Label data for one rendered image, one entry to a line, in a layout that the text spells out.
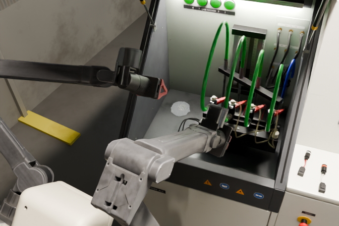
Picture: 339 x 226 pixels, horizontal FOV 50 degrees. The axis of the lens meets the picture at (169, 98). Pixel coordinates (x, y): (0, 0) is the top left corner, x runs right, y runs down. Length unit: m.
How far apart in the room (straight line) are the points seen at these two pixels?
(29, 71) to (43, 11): 1.98
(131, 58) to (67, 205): 0.46
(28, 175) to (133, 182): 0.55
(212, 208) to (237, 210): 0.12
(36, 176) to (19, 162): 0.07
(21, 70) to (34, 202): 0.41
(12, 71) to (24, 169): 0.29
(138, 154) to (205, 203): 1.07
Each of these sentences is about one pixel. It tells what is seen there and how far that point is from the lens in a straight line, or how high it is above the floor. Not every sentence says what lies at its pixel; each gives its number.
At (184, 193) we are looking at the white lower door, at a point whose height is 0.73.
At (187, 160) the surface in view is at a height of 0.95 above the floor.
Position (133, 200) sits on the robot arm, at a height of 1.61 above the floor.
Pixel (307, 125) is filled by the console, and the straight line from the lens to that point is 1.53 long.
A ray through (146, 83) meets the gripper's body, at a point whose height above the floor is 1.40.
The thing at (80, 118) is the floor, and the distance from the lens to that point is 3.10.
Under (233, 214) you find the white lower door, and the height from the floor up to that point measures 0.68.
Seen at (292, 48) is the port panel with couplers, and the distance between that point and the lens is 1.66.
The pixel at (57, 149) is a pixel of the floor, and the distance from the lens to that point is 2.93.
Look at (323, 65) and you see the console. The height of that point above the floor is 1.32.
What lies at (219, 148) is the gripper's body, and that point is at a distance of 1.16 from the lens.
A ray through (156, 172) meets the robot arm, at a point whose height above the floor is 1.63.
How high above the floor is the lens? 2.14
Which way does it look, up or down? 43 degrees down
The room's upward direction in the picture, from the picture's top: 3 degrees counter-clockwise
